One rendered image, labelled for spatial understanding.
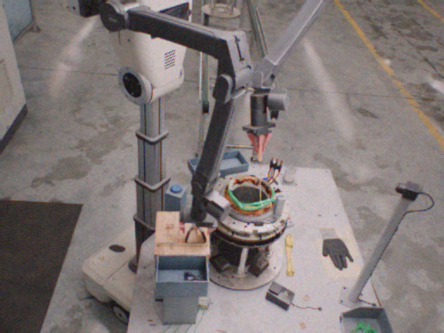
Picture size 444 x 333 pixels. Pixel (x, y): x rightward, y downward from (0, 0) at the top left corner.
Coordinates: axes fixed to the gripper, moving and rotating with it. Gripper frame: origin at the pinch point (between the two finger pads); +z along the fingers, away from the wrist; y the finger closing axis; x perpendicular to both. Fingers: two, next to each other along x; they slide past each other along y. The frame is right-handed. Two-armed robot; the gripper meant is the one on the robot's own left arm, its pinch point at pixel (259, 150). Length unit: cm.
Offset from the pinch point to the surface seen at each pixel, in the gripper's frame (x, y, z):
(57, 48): 416, 57, -17
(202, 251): 1.7, -25.8, 30.4
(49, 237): 158, -44, 86
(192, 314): 2, -32, 54
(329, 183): 27, 75, 43
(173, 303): 3, -38, 46
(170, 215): 20.3, -26.7, 23.5
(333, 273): -10, 32, 61
